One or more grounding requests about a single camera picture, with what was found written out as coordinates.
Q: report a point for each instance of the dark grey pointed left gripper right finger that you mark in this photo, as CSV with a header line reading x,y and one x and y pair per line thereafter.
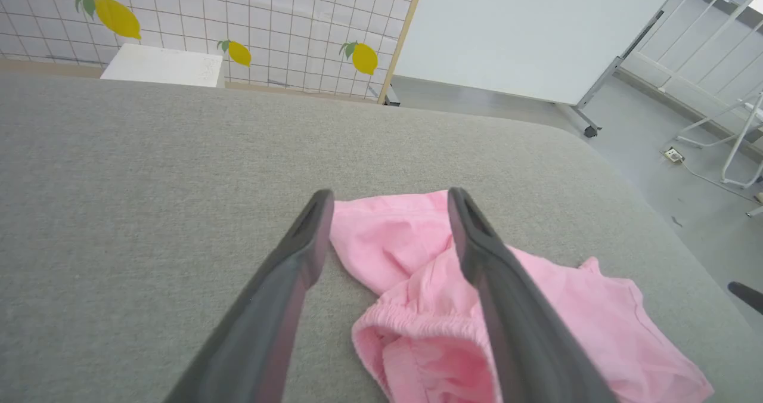
x,y
748,296

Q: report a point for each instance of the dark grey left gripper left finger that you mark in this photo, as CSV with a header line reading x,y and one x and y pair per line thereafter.
x,y
262,319

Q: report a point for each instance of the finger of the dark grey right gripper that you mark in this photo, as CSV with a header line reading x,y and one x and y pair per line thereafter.
x,y
512,319

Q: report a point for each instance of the pink garment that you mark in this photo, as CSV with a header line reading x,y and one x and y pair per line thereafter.
x,y
429,307

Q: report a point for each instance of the white power strip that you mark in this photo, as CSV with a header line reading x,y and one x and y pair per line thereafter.
x,y
674,154

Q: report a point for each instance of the white metal rack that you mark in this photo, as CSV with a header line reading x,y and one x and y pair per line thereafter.
x,y
736,135

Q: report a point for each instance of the white small table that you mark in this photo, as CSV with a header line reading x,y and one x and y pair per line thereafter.
x,y
164,66

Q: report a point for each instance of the white rolling whiteboard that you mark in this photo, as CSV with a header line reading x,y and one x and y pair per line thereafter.
x,y
524,27

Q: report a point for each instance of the lemon print tiled partition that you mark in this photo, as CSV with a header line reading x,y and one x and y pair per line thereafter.
x,y
238,21

